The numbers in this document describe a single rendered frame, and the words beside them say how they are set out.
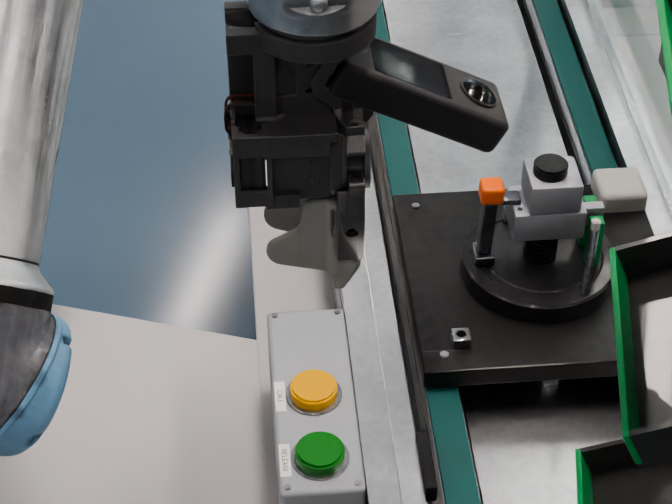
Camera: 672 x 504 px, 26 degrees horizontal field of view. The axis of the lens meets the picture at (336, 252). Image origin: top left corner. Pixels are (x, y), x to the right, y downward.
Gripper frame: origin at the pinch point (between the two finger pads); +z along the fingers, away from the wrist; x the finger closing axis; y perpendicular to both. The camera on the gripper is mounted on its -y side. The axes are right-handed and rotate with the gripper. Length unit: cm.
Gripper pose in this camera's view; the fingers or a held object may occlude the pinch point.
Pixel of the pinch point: (349, 269)
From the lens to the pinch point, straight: 95.7
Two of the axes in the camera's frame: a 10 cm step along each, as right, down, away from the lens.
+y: -10.0, 0.6, -0.6
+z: 0.0, 7.5, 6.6
